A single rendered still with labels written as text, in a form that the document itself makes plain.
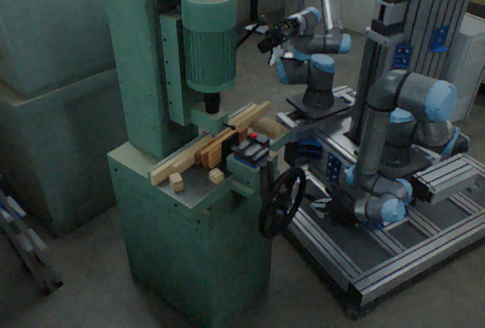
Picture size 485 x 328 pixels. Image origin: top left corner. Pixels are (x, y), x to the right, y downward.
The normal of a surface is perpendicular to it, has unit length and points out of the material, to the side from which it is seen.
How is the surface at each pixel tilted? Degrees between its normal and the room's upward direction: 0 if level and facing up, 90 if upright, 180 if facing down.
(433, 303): 0
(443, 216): 0
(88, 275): 0
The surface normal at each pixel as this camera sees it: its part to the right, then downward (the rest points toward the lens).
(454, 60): -0.86, 0.30
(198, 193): 0.00, -0.80
